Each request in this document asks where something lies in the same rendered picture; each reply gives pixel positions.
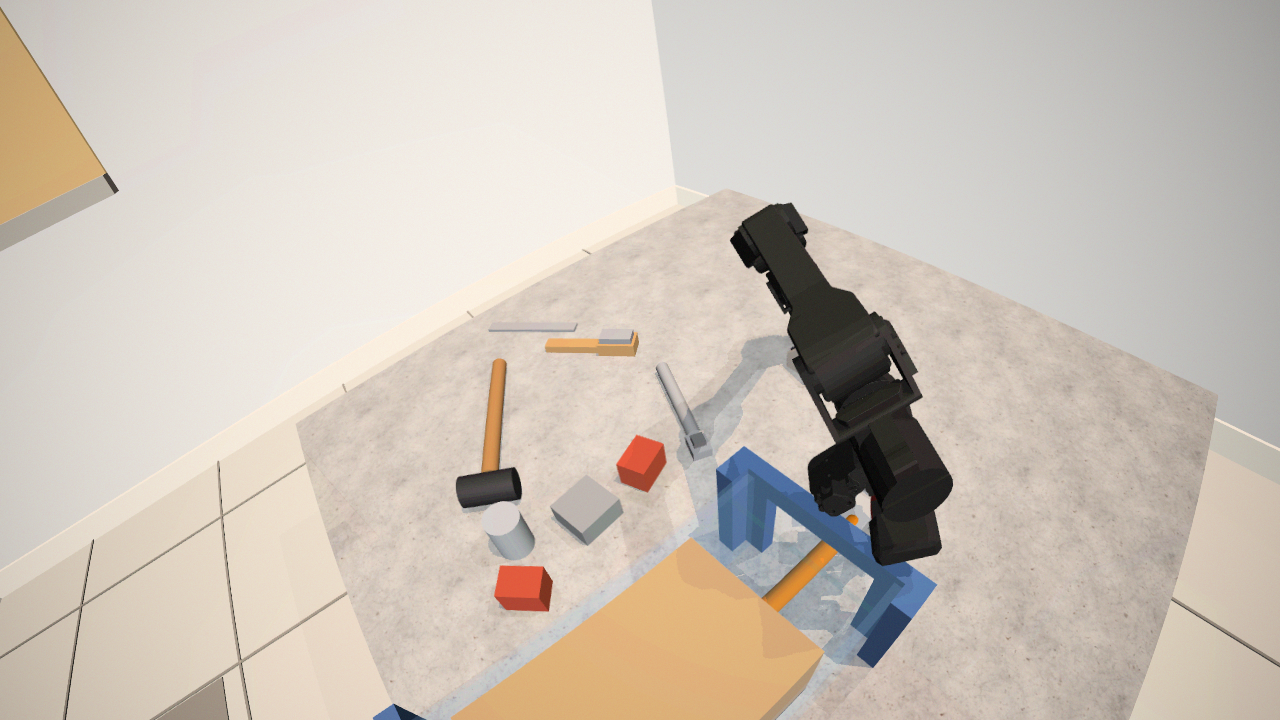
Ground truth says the grey cylinder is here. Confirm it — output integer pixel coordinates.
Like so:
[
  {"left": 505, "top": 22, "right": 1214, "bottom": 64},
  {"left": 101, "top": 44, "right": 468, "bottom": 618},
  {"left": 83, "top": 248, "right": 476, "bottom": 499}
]
[{"left": 481, "top": 501, "right": 536, "bottom": 560}]

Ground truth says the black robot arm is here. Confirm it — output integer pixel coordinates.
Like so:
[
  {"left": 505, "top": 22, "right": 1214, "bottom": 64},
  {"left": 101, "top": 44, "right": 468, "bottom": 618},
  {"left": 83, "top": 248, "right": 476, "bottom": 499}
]
[{"left": 730, "top": 202, "right": 954, "bottom": 523}]

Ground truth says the black mallet with wooden handle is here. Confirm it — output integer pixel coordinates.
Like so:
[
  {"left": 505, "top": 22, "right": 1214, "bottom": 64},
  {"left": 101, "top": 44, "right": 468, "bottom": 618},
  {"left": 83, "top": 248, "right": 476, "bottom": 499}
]
[{"left": 456, "top": 357, "right": 522, "bottom": 509}]

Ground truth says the orange-red rectangular block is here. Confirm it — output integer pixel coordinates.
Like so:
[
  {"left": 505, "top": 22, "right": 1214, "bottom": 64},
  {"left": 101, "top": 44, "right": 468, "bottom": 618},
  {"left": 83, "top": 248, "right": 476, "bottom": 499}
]
[
  {"left": 494, "top": 565, "right": 553, "bottom": 612},
  {"left": 616, "top": 434, "right": 667, "bottom": 493}
]

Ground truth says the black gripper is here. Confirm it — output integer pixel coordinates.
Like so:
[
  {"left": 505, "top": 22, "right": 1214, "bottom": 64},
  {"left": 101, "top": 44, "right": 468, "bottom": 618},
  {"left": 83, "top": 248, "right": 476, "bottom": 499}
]
[{"left": 869, "top": 500, "right": 942, "bottom": 566}]

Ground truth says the blue u-shaped frame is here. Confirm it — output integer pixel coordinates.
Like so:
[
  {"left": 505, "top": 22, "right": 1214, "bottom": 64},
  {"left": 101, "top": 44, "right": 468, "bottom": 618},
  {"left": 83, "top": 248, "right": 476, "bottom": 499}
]
[{"left": 732, "top": 446, "right": 938, "bottom": 600}]

